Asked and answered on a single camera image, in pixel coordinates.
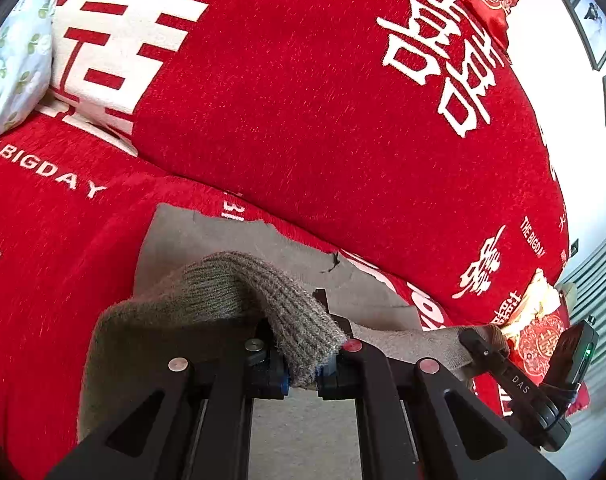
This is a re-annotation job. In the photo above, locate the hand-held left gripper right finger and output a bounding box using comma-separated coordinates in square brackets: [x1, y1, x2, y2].
[313, 287, 566, 480]

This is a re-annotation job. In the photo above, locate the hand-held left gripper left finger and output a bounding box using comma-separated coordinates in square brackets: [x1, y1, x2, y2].
[45, 317, 290, 480]

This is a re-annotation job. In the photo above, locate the grey knit sweater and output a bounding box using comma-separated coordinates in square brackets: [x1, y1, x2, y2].
[78, 203, 510, 480]

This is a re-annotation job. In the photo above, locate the white floral pillow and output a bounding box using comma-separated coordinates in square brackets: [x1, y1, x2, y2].
[0, 0, 62, 147]

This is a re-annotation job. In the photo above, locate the red printed sofa cover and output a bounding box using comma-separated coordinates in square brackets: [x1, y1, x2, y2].
[0, 0, 571, 480]

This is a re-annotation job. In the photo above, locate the grey corrugated panel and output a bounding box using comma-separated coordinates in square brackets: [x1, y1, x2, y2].
[555, 217, 606, 376]

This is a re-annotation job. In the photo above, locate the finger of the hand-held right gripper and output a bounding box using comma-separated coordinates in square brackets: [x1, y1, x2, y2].
[459, 326, 540, 412]

